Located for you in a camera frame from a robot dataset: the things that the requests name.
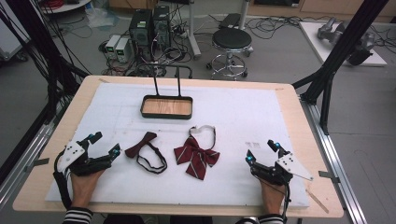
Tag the person's left hand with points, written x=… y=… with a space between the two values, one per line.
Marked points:
x=83 y=189

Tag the dark maroon bow tie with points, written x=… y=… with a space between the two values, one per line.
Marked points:
x=141 y=146

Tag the grey metal clip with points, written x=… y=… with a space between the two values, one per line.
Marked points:
x=328 y=176
x=37 y=163

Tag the black round stool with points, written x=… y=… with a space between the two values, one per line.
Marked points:
x=232 y=39

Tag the black computer tower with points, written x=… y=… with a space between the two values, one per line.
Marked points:
x=162 y=26
x=140 y=31

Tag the white cabinet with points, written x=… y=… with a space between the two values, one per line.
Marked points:
x=11 y=40

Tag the desk with grey legs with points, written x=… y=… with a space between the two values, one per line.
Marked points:
x=193 y=31

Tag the thin wooden stick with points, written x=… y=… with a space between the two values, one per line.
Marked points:
x=317 y=200

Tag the person's right hand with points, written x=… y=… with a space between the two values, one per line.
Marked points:
x=273 y=199

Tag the black metal frame post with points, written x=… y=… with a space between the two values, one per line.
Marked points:
x=342 y=43
x=37 y=46

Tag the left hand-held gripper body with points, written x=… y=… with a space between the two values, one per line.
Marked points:
x=76 y=154

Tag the white power supply unit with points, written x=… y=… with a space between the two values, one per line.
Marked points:
x=111 y=46
x=122 y=49

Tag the flat black device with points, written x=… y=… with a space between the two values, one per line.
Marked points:
x=230 y=20

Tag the white foam mat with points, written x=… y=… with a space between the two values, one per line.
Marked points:
x=224 y=118

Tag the round white table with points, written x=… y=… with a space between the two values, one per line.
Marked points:
x=67 y=6

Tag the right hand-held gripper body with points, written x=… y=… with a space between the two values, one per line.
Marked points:
x=280 y=169

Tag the aluminium rail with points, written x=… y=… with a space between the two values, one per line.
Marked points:
x=337 y=161
x=25 y=161

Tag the red striped bow tie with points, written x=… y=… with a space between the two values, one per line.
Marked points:
x=194 y=155

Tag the white floor board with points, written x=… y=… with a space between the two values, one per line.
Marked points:
x=314 y=37

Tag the black rack with wooden tray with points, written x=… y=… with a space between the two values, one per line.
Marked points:
x=166 y=107

